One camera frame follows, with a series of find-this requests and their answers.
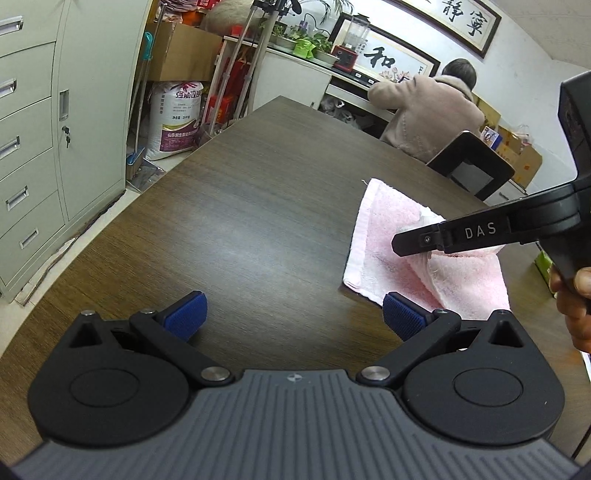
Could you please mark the pink towel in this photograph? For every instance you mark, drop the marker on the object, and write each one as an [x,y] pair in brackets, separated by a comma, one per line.
[383,230]

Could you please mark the green tissue pack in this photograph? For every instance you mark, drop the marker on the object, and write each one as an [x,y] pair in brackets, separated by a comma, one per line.
[542,265]

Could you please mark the white desk cabinet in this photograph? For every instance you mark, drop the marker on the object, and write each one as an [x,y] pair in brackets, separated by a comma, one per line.
[286,78]

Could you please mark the red blender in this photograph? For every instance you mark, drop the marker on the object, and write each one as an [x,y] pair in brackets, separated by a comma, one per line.
[346,55]

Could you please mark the dark framed calligraphy with flowers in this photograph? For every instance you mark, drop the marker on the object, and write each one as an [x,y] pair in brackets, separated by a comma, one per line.
[397,60]

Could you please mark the white printed sack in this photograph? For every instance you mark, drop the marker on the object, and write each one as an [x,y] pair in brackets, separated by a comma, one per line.
[173,124]

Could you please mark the open printed cardboard box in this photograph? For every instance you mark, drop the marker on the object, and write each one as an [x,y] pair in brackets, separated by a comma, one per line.
[526,161]

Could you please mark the small blue printed box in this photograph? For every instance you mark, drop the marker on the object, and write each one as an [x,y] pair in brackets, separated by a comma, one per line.
[491,137]

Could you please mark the metal tripod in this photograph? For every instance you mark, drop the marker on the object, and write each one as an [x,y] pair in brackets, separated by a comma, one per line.
[263,41]

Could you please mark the pile of plastic bags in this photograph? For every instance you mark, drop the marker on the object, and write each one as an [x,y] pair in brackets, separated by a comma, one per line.
[346,115]

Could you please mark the pile of colourful clutter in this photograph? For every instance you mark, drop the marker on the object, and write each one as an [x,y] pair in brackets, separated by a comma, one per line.
[217,16]

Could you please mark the long framed calligraphy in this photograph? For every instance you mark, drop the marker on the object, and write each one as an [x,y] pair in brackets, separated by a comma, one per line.
[461,23]

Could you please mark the green bag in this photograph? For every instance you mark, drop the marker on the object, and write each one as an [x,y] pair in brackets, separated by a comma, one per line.
[304,48]

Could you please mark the red gift boxes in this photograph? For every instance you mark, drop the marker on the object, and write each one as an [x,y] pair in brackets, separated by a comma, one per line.
[226,101]

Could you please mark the grey metal cabinet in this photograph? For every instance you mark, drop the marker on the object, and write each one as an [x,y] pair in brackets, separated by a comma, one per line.
[92,115]

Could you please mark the large plain cardboard box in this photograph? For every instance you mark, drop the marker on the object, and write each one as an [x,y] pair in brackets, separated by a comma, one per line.
[184,50]

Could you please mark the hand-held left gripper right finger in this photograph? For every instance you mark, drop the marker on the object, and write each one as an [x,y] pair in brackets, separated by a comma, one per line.
[404,316]

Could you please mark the black office chair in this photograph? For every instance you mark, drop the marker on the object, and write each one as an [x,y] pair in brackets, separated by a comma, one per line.
[471,157]

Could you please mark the white drawer unit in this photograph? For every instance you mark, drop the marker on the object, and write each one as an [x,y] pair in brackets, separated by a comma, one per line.
[505,194]

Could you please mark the potted plant with tall leaves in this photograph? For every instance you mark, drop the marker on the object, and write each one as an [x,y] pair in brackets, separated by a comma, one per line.
[284,39]

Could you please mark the person's right hand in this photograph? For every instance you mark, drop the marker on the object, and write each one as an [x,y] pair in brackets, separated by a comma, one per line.
[579,314]

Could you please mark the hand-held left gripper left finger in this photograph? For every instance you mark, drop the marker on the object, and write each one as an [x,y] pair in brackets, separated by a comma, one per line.
[187,314]

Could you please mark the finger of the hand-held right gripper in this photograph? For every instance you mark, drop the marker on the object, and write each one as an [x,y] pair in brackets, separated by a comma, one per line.
[415,240]

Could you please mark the flat brown cardboard box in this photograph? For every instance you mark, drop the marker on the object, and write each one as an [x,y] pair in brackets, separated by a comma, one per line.
[489,110]

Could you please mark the small potted plant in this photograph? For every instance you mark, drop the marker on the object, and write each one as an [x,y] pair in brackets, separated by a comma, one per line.
[325,53]

